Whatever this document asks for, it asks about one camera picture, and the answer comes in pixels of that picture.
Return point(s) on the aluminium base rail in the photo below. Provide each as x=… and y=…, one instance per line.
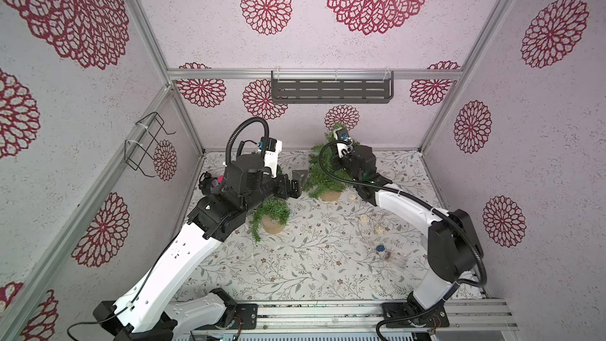
x=331, y=315

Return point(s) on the black wire wall rack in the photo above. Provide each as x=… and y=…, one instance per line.
x=152, y=154

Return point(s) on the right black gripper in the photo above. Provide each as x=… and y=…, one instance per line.
x=349, y=166

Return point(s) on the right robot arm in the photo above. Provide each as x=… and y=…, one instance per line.
x=455, y=254

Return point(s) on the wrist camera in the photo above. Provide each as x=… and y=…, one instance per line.
x=273, y=148
x=344, y=144

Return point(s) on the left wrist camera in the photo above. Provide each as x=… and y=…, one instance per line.
x=273, y=148

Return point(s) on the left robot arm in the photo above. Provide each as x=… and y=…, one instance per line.
x=246, y=186

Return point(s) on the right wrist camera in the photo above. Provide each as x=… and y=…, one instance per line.
x=344, y=144

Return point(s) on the grey wall shelf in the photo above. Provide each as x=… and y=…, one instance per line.
x=332, y=88

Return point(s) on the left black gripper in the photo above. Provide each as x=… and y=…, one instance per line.
x=286, y=191

